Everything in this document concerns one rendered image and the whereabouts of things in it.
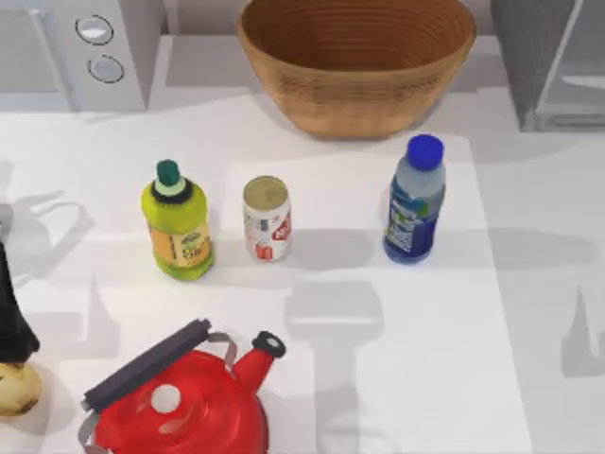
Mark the red and white can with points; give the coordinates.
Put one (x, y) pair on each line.
(267, 222)

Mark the blue bottle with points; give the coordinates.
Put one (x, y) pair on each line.
(413, 213)

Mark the green bottle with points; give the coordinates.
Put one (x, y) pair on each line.
(179, 232)

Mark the brown woven basket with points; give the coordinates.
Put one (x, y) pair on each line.
(354, 80)

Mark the red kettle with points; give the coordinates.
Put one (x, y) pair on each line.
(189, 402)

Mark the microwave knob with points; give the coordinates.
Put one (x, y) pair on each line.
(94, 29)
(106, 68)

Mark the pale microwave oven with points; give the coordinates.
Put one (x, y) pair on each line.
(57, 52)

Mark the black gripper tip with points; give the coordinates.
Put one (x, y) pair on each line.
(9, 312)

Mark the pale yellow round object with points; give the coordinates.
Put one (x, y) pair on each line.
(16, 388)

